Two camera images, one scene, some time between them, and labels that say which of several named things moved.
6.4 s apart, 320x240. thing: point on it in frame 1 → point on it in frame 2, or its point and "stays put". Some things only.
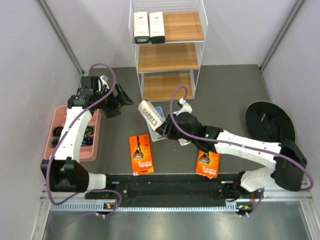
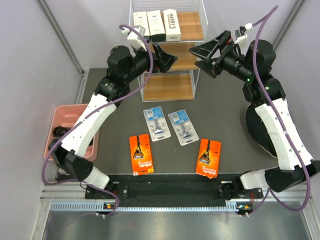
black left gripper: x=113 y=110 → x=162 y=61
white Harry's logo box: x=152 y=116 → x=172 y=25
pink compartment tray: x=90 y=142 stays put
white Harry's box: x=141 y=27 stays put
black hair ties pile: x=56 y=131 stays put
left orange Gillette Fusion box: x=141 y=155 stays put
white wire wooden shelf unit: x=166 y=67 stays put
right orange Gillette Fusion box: x=207 y=163 stays put
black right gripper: x=167 y=129 → x=208 y=50
